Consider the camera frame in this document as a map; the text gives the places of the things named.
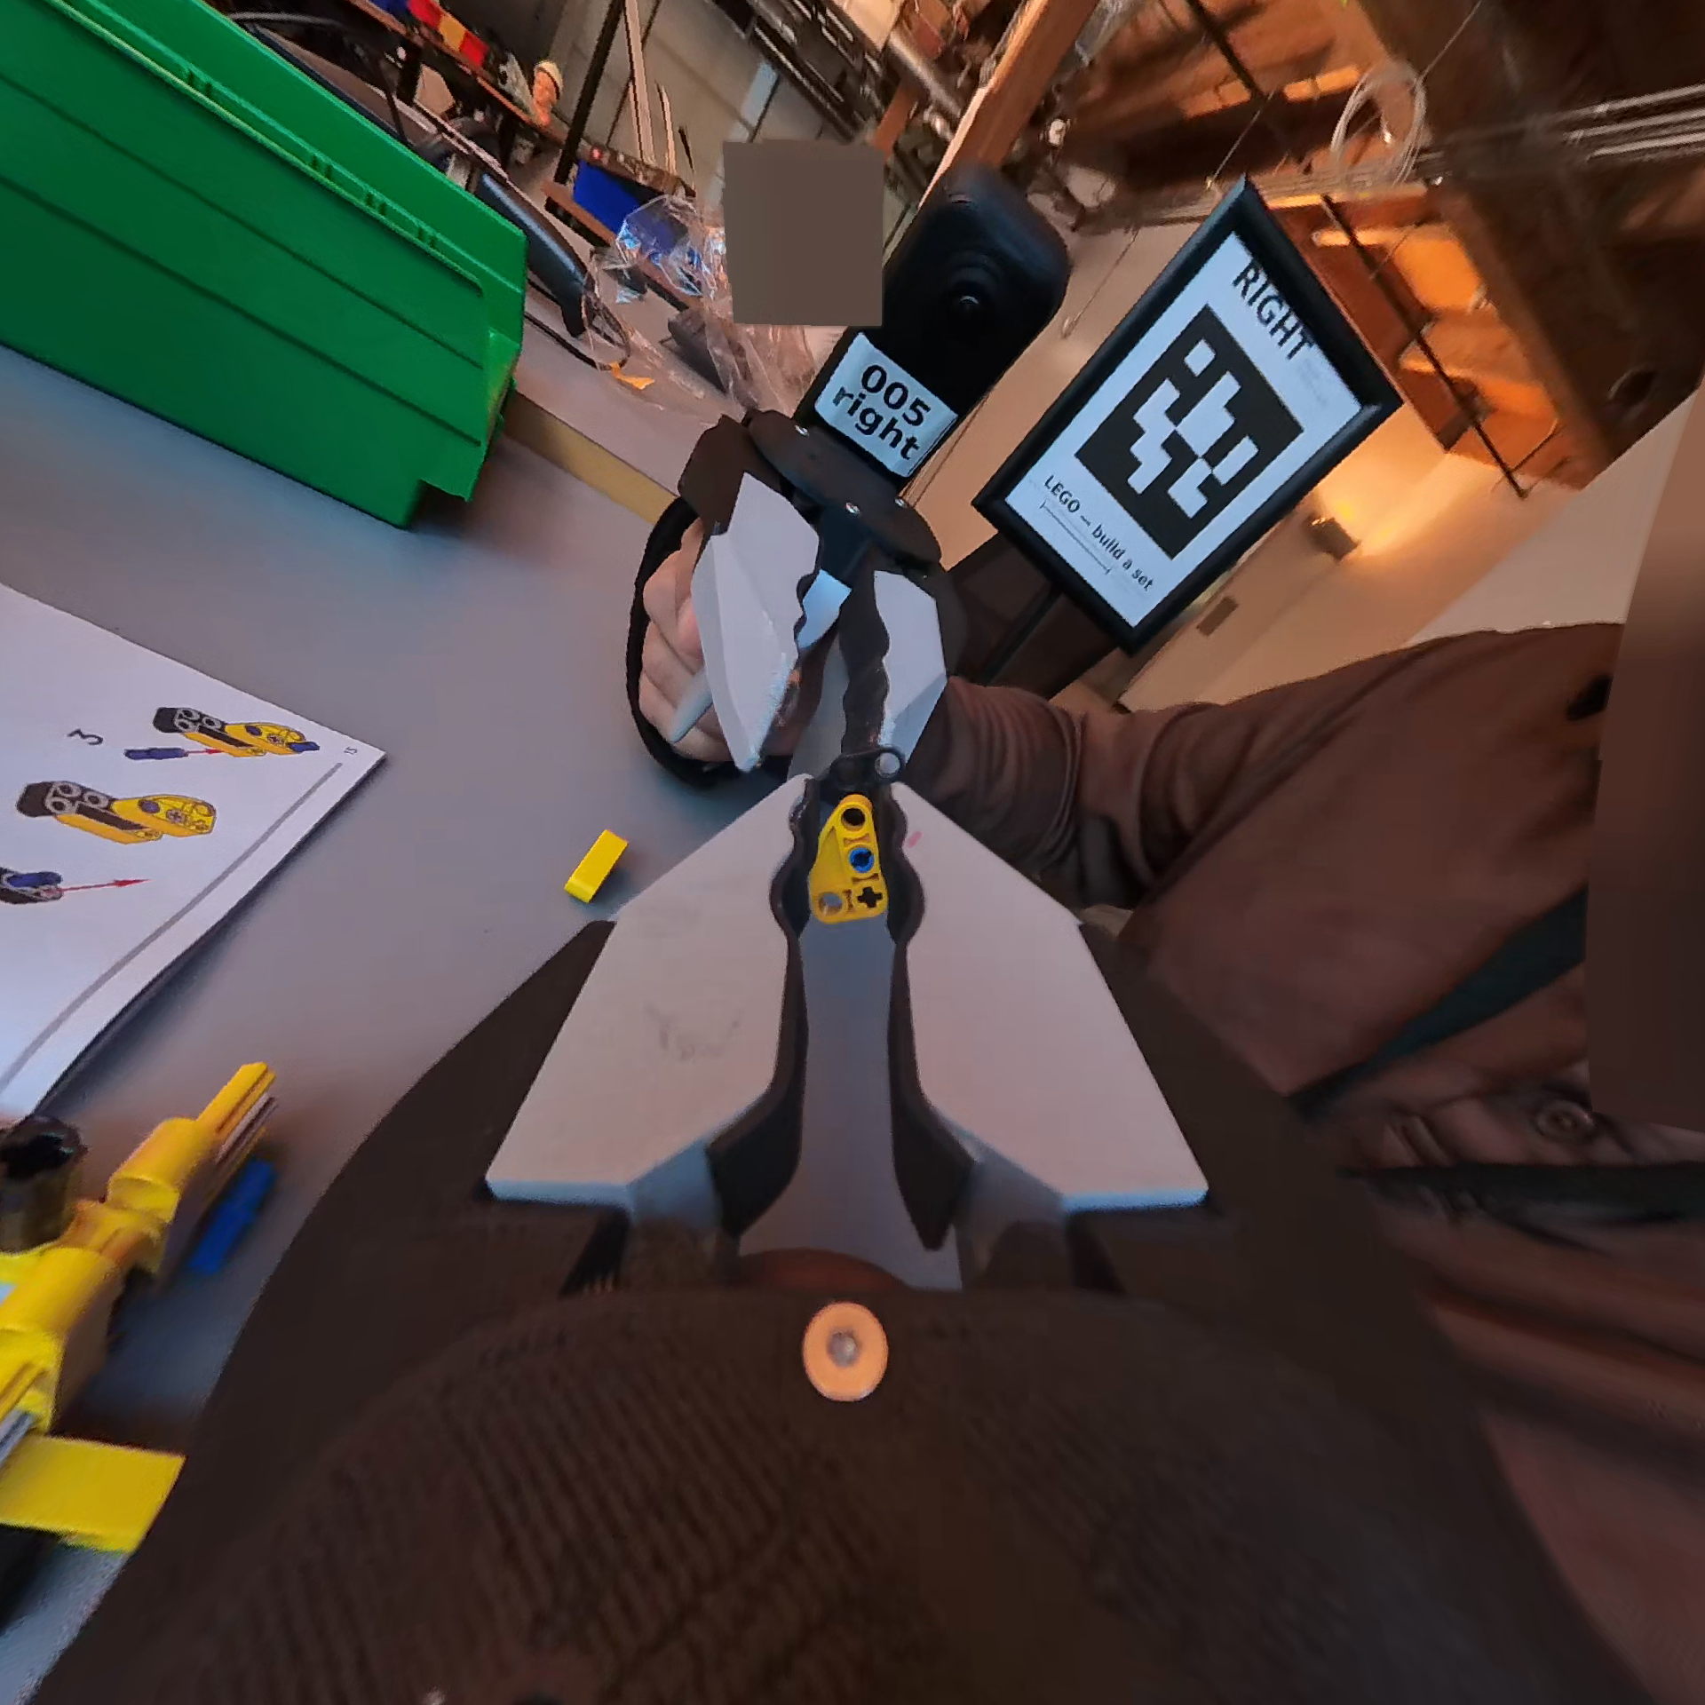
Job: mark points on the small yellow lego brick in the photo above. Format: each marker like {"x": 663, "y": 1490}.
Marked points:
{"x": 595, "y": 865}

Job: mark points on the lego instruction booklet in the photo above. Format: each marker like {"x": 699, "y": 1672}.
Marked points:
{"x": 133, "y": 931}

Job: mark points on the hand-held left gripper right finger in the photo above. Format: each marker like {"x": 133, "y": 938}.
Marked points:
{"x": 1039, "y": 1051}

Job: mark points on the large yellow lego model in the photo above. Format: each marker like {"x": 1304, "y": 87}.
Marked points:
{"x": 67, "y": 1305}

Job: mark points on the cluttered workbench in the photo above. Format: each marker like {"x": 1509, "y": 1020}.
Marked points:
{"x": 506, "y": 66}

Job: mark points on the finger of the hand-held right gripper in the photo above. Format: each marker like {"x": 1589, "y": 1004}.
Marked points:
{"x": 918, "y": 666}
{"x": 740, "y": 625}

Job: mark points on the wooden shelf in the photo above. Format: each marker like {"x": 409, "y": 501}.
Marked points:
{"x": 1453, "y": 318}

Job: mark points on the black and yellow lego assembly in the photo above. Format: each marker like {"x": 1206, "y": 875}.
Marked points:
{"x": 842, "y": 865}

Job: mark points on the green plastic bin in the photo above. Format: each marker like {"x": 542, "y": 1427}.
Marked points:
{"x": 226, "y": 225}

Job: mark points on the person's right forearm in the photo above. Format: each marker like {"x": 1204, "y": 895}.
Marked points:
{"x": 1265, "y": 798}

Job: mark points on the clear plastic bag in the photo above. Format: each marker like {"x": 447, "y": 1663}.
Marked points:
{"x": 679, "y": 266}

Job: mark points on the blue box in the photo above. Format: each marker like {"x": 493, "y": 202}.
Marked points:
{"x": 610, "y": 188}

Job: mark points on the person's right hand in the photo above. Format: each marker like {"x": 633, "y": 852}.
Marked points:
{"x": 679, "y": 678}

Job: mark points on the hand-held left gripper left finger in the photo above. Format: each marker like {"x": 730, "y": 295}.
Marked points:
{"x": 640, "y": 1038}

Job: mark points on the blue lego pin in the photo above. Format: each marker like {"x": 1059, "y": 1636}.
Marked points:
{"x": 230, "y": 1217}

